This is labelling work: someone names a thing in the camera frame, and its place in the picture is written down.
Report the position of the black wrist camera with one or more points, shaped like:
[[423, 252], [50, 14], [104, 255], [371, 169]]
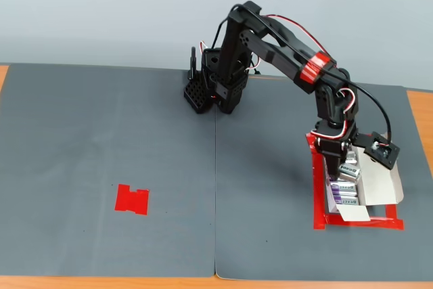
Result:
[[384, 150]]

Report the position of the white cardboard box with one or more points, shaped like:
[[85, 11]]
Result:
[[375, 187]]

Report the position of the red tape band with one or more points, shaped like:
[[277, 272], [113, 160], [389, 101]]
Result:
[[314, 67]]

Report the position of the red tape patch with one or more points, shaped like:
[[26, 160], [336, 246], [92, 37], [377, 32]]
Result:
[[132, 199]]

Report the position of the black table clamp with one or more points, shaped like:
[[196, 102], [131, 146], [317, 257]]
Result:
[[193, 62]]

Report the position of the grey table mat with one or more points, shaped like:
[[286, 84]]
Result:
[[264, 184], [67, 167]]

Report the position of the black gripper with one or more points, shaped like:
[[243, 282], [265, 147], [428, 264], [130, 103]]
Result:
[[332, 148]]

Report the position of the red tape frame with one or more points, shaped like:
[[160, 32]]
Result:
[[319, 214]]

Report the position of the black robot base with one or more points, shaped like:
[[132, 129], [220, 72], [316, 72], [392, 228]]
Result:
[[194, 94]]

